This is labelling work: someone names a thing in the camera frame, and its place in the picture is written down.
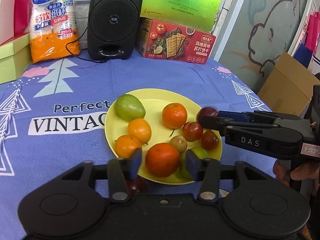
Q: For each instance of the large orange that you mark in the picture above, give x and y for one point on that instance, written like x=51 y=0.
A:
x=174 y=115
x=162 y=160

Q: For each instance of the light green shoe box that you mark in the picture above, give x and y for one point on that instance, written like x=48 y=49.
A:
x=15 y=58

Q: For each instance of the red cracker box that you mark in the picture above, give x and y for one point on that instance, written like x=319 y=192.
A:
x=168 y=41

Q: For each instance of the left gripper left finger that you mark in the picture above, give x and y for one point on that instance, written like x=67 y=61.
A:
x=119 y=172

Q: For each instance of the black speaker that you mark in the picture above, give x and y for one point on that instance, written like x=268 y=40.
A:
x=111 y=28

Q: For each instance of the brown kiwi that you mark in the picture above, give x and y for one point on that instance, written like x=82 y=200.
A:
x=180 y=143

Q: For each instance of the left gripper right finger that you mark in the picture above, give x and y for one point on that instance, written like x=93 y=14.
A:
x=208 y=172

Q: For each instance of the small orange bottom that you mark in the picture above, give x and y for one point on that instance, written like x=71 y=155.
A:
x=126 y=145

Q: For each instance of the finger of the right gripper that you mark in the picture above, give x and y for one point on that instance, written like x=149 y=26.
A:
x=221 y=124
x=262 y=117

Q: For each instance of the pink paper bag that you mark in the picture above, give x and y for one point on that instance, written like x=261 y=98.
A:
x=21 y=16

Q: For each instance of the red small apple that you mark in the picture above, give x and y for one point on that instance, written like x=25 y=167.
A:
x=192 y=131
x=209 y=140

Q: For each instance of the large green gift box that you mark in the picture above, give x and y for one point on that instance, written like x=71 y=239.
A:
x=195 y=14

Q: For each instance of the yellow plastic plate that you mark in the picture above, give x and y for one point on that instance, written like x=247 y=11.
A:
x=153 y=100

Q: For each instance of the small orange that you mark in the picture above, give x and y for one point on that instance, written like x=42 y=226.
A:
x=140 y=129
x=126 y=145

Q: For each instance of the white coffee cup box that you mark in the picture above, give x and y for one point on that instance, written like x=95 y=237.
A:
x=6 y=20

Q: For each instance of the green fruit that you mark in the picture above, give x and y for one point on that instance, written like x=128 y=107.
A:
x=201 y=153
x=129 y=107

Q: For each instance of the orange paper cup package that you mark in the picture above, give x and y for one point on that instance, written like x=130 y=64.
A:
x=53 y=30

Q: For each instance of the blue patterned tablecloth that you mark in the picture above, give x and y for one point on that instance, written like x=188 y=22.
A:
x=52 y=117

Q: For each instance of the person's right hand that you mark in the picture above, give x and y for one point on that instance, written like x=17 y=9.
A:
x=303 y=172

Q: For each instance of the dark plum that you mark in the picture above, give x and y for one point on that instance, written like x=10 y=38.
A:
x=137 y=186
x=206 y=111

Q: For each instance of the cardboard box on floor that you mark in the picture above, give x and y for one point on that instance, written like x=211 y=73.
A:
x=289 y=87

